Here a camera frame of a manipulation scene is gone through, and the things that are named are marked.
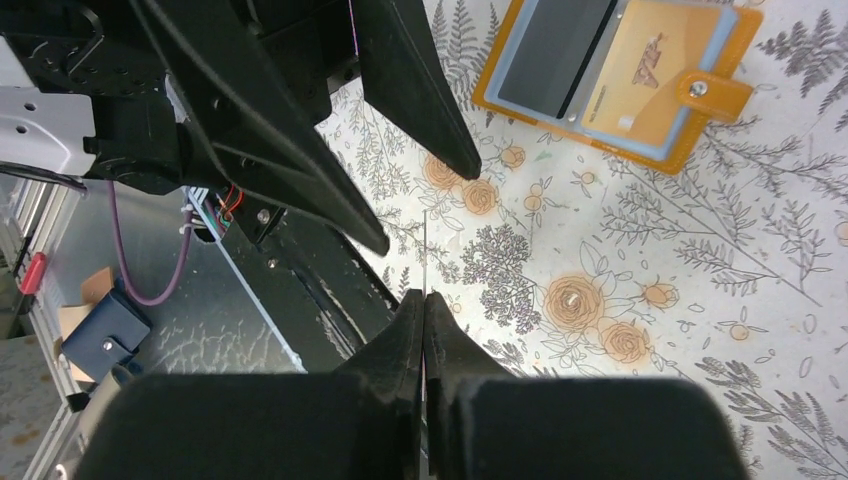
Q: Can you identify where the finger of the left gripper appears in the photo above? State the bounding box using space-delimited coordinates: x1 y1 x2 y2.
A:
351 0 482 180

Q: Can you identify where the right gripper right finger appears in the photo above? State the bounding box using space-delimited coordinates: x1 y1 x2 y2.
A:
423 293 517 479

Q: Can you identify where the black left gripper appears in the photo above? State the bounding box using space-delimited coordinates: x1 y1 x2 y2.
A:
1 1 390 255

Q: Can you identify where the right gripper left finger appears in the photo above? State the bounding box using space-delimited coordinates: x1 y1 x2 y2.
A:
336 289 424 479

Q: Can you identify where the dark credit card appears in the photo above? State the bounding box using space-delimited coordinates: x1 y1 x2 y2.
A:
496 0 617 119

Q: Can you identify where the yellow leather card holder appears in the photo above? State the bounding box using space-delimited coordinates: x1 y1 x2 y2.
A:
472 1 763 175

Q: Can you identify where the gold credit card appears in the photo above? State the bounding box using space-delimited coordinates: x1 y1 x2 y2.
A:
581 1 726 147

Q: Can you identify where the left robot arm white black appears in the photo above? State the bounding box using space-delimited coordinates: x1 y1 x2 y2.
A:
1 1 481 255

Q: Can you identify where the floral patterned table mat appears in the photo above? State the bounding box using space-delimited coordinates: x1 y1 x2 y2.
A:
319 1 847 479

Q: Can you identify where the dark blue leather pouch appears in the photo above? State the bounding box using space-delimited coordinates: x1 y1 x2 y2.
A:
58 288 151 383

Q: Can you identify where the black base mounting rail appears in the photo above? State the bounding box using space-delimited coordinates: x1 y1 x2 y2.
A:
223 198 398 372

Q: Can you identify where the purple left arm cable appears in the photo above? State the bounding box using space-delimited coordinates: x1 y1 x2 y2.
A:
105 180 195 308

